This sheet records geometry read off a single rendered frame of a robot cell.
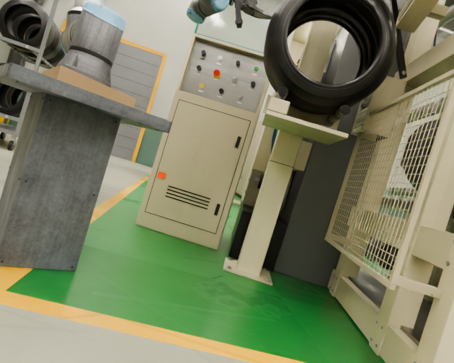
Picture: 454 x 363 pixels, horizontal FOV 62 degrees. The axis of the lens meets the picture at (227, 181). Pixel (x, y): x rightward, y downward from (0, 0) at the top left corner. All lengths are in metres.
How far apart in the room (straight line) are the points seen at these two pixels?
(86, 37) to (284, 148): 1.11
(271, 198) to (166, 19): 9.64
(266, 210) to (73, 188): 1.05
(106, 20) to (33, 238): 0.76
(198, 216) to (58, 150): 1.26
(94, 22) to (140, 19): 9.94
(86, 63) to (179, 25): 9.95
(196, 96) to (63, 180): 1.30
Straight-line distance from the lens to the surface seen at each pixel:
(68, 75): 1.32
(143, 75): 10.92
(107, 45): 1.43
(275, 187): 2.02
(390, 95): 2.12
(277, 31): 1.77
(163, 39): 11.18
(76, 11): 1.64
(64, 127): 1.33
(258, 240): 2.04
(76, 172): 1.35
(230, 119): 2.39
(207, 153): 2.38
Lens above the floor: 0.49
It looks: 1 degrees down
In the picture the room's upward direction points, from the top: 17 degrees clockwise
